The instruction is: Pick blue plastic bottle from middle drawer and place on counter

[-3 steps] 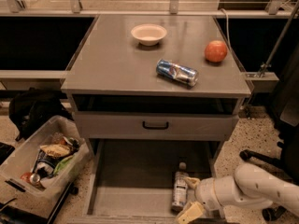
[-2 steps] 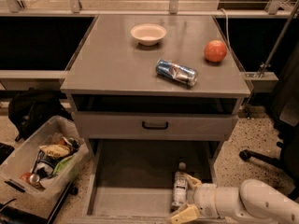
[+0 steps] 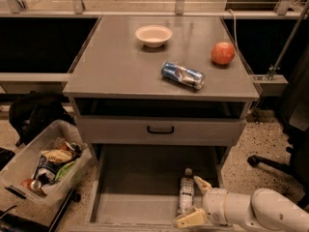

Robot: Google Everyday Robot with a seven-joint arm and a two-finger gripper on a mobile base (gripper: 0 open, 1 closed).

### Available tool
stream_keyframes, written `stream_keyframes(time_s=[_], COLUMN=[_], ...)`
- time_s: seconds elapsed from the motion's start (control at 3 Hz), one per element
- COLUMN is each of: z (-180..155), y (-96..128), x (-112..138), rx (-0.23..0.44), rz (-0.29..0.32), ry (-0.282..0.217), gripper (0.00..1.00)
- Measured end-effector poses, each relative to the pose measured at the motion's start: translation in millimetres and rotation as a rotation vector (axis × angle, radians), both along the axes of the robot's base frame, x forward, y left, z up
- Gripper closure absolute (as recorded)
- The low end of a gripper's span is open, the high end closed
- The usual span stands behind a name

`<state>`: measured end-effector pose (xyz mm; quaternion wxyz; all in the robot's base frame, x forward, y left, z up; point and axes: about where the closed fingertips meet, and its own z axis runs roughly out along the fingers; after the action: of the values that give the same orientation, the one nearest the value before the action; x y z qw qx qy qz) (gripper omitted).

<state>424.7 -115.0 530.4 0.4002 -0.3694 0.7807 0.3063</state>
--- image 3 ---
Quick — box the red apple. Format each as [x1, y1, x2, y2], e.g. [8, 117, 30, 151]
[211, 42, 235, 65]

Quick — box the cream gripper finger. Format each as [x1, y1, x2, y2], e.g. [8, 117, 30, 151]
[193, 176, 212, 194]
[175, 207, 208, 228]

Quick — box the open lower drawer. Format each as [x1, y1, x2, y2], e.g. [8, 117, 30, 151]
[70, 145, 236, 232]

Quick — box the crushed blue soda can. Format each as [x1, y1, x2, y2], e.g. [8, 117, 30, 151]
[161, 62, 205, 90]

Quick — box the clear plastic storage bin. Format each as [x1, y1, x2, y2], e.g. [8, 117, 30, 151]
[0, 120, 93, 212]

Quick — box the green snack bag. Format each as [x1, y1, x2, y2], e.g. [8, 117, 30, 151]
[55, 160, 75, 182]

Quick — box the white cable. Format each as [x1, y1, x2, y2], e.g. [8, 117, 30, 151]
[227, 9, 239, 52]

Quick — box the black backpack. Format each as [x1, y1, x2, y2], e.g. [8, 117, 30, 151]
[9, 93, 74, 147]

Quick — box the yellow chip bag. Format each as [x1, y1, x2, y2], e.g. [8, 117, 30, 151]
[42, 149, 73, 164]

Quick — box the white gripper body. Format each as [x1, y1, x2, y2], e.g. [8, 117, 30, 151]
[202, 188, 228, 225]

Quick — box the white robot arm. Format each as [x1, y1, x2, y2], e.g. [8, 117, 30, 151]
[175, 176, 309, 232]

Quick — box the red can in bin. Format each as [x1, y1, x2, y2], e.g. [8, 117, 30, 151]
[21, 179, 42, 192]

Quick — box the grey drawer cabinet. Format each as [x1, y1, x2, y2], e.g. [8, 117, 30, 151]
[62, 14, 261, 232]

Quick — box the closed drawer with black handle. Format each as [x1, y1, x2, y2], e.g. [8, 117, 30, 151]
[76, 116, 246, 146]

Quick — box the plastic bottle with white cap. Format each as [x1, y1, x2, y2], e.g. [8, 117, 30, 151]
[178, 168, 194, 214]

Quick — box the white bowl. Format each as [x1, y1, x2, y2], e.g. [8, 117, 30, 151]
[135, 25, 173, 47]

